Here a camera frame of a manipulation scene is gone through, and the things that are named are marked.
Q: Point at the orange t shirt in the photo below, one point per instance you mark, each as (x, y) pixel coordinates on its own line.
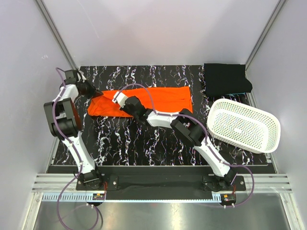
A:
(165, 99)

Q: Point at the left orange connector board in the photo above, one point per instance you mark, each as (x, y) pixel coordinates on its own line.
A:
(99, 196)

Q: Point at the black marble pattern mat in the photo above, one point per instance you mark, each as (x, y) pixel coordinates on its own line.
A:
(126, 142)

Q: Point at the right aluminium corner post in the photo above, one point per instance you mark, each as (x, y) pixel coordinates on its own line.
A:
(269, 24)

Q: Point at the orange connector board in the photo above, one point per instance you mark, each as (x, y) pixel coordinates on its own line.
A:
(99, 196)
(229, 197)

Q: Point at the aluminium corner post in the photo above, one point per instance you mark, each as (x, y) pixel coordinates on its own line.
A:
(53, 29)
(269, 24)

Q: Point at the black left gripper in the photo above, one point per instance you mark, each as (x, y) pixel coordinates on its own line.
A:
(89, 90)

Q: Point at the left aluminium corner post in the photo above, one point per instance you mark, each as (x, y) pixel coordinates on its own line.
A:
(53, 29)

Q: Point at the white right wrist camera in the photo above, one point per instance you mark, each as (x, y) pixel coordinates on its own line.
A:
(119, 98)

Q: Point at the aluminium front frame rail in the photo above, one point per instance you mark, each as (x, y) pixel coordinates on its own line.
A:
(64, 187)

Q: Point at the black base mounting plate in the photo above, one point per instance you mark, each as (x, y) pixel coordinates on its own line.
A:
(164, 183)

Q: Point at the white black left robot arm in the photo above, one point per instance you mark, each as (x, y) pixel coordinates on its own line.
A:
(64, 123)

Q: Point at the white perforated plastic basket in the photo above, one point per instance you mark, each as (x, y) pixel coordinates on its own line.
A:
(244, 126)

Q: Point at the right orange connector board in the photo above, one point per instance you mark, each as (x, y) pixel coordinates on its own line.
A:
(229, 197)

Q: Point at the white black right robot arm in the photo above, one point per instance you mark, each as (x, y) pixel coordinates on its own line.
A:
(186, 128)

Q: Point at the folded black t shirt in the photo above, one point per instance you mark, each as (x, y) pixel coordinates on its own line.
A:
(224, 79)

